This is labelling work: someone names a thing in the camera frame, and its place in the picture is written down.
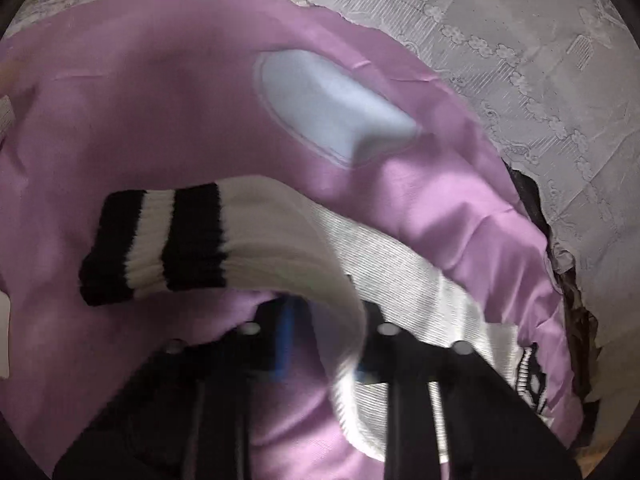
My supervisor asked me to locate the pink bed sheet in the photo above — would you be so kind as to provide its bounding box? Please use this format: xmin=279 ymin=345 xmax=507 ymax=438
xmin=0 ymin=0 xmax=586 ymax=480

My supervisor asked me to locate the white sock with black stripes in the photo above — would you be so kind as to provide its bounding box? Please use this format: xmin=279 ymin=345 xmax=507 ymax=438
xmin=320 ymin=210 xmax=551 ymax=417
xmin=79 ymin=176 xmax=401 ymax=461

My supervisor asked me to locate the white flat object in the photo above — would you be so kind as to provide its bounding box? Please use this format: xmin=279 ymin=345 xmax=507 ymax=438
xmin=0 ymin=290 xmax=13 ymax=381

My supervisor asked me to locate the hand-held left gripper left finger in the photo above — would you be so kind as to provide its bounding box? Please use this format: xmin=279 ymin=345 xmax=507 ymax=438
xmin=52 ymin=299 xmax=307 ymax=480

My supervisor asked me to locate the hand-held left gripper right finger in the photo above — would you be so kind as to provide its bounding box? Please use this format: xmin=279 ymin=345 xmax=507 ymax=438
xmin=356 ymin=301 xmax=583 ymax=480

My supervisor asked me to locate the white lace cloth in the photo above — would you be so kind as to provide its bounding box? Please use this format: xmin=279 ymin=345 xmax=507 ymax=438
xmin=270 ymin=0 xmax=640 ymax=411

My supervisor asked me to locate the dark patterned cloth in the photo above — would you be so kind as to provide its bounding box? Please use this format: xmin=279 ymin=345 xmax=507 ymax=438
xmin=502 ymin=159 xmax=603 ymax=453

